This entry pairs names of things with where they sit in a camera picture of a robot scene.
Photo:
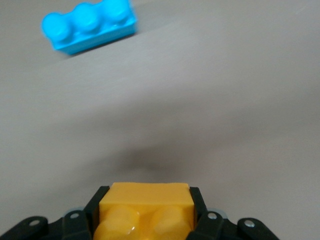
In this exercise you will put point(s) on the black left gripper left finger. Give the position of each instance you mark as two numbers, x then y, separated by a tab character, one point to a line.
75	225

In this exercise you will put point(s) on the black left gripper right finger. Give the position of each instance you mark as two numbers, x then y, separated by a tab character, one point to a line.
210	227

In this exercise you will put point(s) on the yellow two-stud block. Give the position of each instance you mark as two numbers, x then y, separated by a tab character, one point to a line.
145	200

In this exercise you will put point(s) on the blue three-stud block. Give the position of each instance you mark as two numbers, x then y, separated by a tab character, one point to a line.
87	30

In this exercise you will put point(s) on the brown table cover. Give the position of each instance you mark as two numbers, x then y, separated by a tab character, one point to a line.
200	100

